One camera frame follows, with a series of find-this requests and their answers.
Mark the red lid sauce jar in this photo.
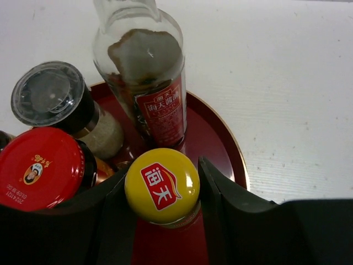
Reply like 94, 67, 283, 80
1, 128, 115, 211

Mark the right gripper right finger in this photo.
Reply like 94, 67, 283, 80
198, 157, 352, 264

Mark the round red tray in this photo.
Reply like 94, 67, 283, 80
88, 81, 248, 265

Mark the silver cap spice shaker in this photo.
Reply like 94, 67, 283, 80
10, 61, 124, 160

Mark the red chili sauce bottle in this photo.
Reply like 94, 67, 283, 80
124, 148, 201, 229

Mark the tall dark soy sauce bottle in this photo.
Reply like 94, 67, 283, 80
93, 1, 187, 147

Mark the small yellow label bottle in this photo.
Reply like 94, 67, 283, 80
0, 130, 15, 151

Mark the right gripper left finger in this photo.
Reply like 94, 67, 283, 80
1, 169, 137, 264

